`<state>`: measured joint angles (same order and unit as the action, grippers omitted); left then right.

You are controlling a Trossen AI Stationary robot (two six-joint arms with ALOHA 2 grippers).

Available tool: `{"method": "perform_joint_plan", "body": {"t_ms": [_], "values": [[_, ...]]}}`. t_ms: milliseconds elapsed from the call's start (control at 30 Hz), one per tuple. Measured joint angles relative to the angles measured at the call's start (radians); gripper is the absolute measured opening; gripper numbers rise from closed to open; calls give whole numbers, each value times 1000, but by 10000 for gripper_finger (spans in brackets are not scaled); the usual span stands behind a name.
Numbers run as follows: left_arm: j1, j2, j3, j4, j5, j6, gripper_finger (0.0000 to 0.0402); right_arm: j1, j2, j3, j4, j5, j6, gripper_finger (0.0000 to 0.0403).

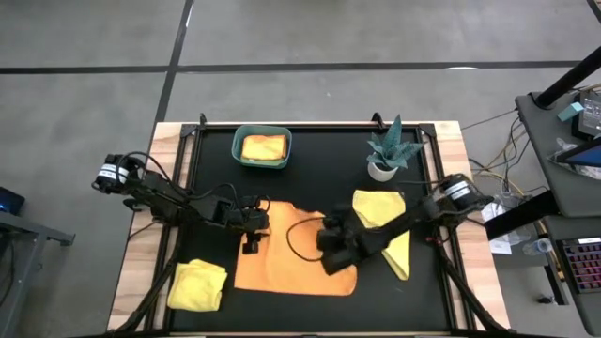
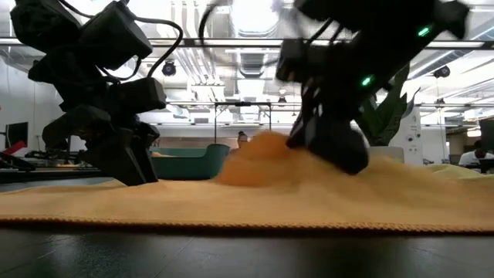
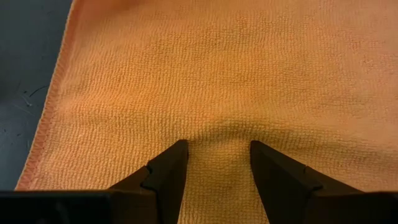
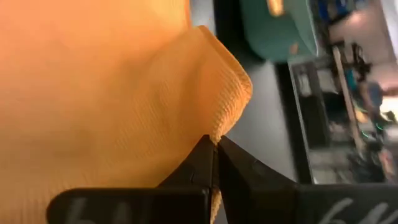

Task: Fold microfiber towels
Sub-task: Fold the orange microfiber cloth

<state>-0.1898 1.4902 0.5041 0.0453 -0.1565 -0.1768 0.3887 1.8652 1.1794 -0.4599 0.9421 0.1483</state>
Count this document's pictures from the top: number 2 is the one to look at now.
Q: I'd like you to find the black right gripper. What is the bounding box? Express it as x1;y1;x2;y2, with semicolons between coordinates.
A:
285;42;387;175

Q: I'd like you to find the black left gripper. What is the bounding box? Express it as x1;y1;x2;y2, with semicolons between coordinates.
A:
29;46;167;187

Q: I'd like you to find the dark orange microfiber towel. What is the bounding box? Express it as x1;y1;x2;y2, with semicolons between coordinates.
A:
0;131;494;235

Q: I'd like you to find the teal plastic bin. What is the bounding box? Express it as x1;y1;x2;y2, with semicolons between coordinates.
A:
148;143;232;181

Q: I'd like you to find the green snake plant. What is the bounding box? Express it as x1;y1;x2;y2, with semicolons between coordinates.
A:
357;63;421;147

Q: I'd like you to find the white plant pot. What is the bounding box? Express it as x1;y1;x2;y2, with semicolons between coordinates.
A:
368;145;405;164

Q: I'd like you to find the white machine housing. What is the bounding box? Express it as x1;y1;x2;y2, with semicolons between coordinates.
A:
401;107;423;165

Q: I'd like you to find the black angled stand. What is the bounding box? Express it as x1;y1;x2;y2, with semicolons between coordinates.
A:
0;151;36;171

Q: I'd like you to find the red object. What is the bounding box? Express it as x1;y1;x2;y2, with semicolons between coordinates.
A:
3;140;28;156

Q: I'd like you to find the black computer monitor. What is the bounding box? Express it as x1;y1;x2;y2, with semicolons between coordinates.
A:
479;117;494;151
4;121;29;148

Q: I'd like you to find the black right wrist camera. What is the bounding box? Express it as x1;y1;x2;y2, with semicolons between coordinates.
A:
276;38;310;84

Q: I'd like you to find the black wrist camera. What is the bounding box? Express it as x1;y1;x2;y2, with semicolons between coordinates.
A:
276;38;310;84
79;0;154;71

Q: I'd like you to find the black ceiling camera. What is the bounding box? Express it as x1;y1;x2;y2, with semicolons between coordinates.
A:
432;65;452;79
161;60;178;77

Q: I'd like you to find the silver ventilation duct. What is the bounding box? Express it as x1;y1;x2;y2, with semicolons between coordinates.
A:
231;0;279;78

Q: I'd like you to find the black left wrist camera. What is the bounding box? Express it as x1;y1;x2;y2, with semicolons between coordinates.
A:
79;0;154;71

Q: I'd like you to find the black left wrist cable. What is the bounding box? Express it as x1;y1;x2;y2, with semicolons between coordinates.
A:
57;0;184;78

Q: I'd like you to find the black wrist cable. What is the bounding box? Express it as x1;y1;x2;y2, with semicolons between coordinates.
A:
57;0;184;78
198;0;232;59

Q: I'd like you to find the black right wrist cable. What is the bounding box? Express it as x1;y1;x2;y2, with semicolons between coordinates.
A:
198;0;232;59

